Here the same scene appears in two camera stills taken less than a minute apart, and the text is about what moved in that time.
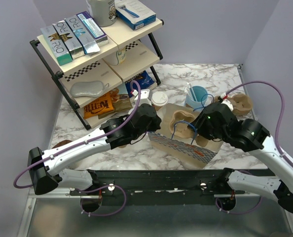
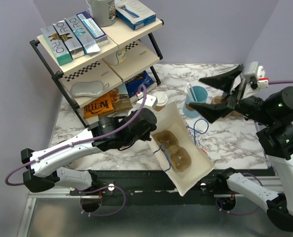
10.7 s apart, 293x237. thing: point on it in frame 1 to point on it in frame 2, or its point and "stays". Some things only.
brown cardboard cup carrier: (175, 119) to (179, 158)
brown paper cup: (157, 107) stays
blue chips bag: (144, 80) stays
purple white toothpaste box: (93, 29) stays
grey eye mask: (79, 89) stays
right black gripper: (199, 122) to (210, 111)
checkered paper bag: (185, 153) to (198, 142)
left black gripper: (156, 125) stays
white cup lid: (159, 98) stays
